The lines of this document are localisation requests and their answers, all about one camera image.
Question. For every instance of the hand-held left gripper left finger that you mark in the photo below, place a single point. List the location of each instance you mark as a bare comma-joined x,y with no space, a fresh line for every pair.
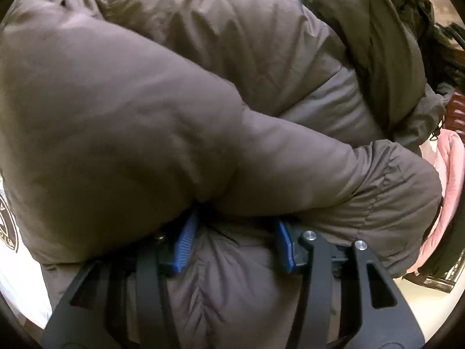
185,240

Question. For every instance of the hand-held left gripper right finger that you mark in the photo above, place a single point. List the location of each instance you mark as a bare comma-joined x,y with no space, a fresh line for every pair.
285,248

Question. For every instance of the brown puffer jacket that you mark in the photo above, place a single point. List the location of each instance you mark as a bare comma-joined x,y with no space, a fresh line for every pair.
145,116

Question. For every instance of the black puffer jacket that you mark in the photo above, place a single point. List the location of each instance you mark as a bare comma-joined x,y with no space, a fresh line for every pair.
441,261

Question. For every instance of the plaid bed sheet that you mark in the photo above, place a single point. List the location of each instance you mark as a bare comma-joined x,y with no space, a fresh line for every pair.
21,291

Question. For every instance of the pink folded clothing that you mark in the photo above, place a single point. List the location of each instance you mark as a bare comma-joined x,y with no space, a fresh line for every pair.
448,174

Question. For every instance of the dark wooden headboard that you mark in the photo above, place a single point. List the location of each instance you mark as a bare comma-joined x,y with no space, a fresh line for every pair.
456,111

